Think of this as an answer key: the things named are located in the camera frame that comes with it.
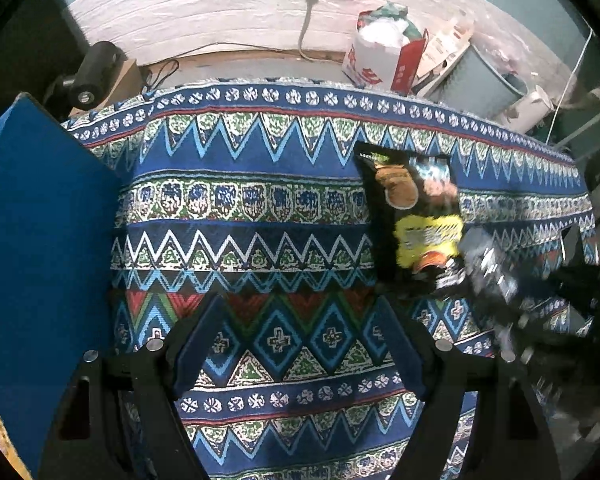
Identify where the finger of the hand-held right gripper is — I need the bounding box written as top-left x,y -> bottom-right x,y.
459,227 -> 526,321

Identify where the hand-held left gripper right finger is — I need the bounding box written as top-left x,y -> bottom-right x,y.
372,294 -> 563,480

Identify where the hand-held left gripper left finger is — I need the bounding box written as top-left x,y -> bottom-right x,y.
45,294 -> 226,480

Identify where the black snack packet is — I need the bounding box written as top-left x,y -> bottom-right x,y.
355,142 -> 473,297

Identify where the blue patterned tablecloth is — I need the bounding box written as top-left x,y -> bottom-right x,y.
62,76 -> 600,480

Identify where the white jug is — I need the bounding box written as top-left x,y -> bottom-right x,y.
500,85 -> 554,134

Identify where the blue board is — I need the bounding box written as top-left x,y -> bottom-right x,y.
0,92 -> 124,480

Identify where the teal bin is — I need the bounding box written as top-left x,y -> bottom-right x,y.
437,42 -> 528,121

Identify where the clear plastic bag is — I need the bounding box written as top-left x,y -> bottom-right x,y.
480,27 -> 583,92

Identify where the flat cardboard packaging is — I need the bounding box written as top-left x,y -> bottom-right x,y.
415,19 -> 475,97

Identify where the red white paper bag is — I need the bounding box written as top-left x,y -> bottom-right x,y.
341,1 -> 430,95

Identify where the brown cardboard box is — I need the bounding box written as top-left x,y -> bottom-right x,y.
97,57 -> 149,109

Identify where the black cylindrical device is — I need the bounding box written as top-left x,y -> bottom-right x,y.
45,41 -> 119,111

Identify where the thin black cable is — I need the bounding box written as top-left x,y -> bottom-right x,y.
140,59 -> 181,93

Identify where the grey plug with cable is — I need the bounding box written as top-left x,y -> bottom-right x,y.
297,0 -> 347,62

